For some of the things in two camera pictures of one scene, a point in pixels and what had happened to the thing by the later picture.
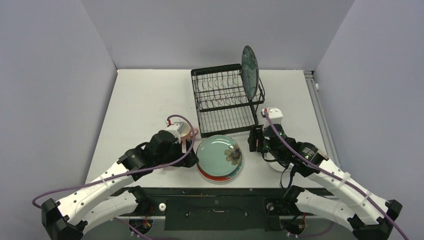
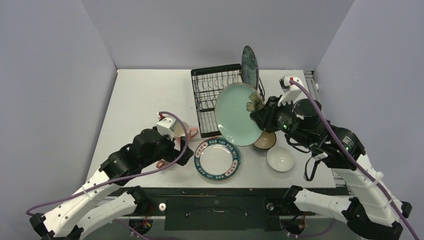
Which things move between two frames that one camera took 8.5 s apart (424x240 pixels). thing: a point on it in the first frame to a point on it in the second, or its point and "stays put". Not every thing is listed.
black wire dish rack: [222, 105] stays put
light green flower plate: [219, 155] to [235, 102]
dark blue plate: [250, 71] stays put
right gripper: [254, 141] to [262, 115]
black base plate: [220, 209] stays put
